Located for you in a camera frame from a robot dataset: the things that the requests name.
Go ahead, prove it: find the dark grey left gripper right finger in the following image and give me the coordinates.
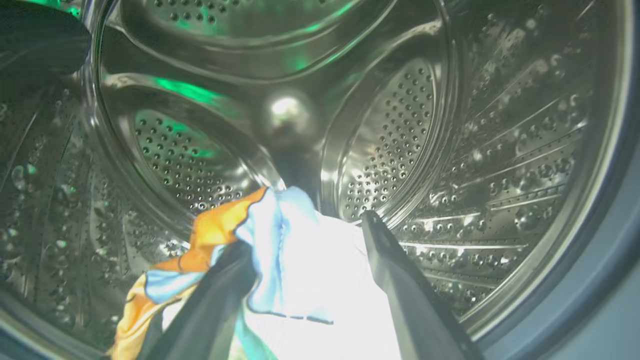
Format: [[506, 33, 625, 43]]
[[361, 210, 483, 360]]

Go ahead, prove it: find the steel perforated washer drum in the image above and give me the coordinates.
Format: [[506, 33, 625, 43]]
[[0, 0, 636, 351]]

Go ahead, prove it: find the grey rubber door seal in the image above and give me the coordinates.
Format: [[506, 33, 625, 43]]
[[0, 0, 640, 360]]

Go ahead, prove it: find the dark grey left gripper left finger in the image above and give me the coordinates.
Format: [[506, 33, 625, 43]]
[[137, 240, 258, 360]]

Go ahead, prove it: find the white orange blue garment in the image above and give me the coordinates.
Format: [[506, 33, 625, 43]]
[[107, 186, 403, 360]]

